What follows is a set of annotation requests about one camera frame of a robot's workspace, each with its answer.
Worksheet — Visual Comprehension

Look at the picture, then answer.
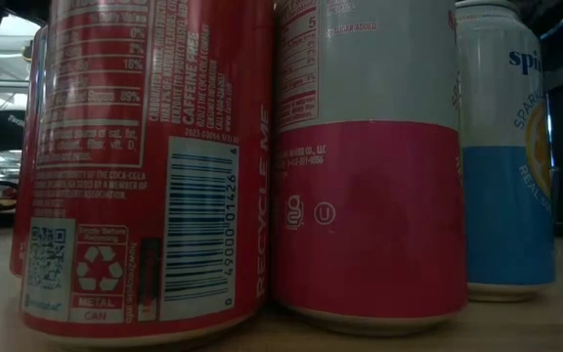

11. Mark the white pink Spindrift can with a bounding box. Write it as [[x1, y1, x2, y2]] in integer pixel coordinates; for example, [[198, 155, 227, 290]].
[[270, 0, 469, 338]]

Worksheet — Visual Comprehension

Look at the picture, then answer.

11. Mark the red Fanta soda can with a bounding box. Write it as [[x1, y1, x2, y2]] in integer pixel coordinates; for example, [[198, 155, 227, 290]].
[[9, 23, 48, 279], [11, 0, 277, 349]]

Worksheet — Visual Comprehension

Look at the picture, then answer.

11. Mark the white blue Spindrift can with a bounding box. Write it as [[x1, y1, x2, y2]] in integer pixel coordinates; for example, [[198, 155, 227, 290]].
[[455, 0, 558, 303]]

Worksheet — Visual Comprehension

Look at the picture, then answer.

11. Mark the black sign white lettering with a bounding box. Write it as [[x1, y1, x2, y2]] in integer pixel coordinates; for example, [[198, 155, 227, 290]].
[[0, 109, 27, 154]]

